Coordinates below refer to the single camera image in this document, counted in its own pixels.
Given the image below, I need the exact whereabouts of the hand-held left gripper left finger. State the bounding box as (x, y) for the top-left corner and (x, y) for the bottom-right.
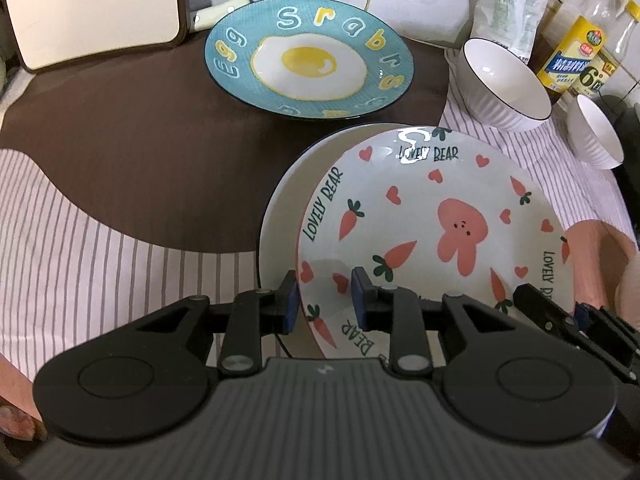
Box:
(135, 270), (301, 378)

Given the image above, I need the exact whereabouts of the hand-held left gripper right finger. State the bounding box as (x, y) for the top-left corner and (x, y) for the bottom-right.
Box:
(351, 267), (516, 378)

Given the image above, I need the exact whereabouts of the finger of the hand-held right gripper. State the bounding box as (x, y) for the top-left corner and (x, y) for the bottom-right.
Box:
(512, 283), (640, 386)

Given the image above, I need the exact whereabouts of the white plate with dark rim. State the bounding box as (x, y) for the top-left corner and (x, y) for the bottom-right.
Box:
(257, 122), (451, 359)

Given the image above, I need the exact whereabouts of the white ribbed bowl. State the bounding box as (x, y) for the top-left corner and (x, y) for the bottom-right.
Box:
(566, 94), (626, 170)
(446, 38), (553, 134)

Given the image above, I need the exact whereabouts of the blue fried egg plate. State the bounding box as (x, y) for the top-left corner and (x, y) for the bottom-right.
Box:
(203, 0), (415, 120)

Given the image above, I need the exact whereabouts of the black cooking pot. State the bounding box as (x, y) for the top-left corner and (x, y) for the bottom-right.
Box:
(597, 94), (640, 241)

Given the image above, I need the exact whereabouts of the striped printed tablecloth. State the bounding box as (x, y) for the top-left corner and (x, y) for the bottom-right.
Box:
(0, 30), (640, 411)

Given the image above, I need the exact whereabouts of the yellow label cooking wine bottle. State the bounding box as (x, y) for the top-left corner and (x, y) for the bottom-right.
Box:
(537, 0), (626, 102)

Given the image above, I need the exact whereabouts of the clear vinegar bottle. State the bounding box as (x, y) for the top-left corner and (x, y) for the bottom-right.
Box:
(581, 0), (640, 107)

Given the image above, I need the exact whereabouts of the white powder packet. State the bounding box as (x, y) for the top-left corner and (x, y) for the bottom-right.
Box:
(470, 0), (549, 64)

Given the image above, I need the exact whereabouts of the white cutting board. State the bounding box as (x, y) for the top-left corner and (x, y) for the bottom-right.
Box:
(2, 0), (189, 74)

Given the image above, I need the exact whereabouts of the white handled utensil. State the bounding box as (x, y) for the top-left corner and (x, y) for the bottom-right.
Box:
(192, 0), (251, 31)

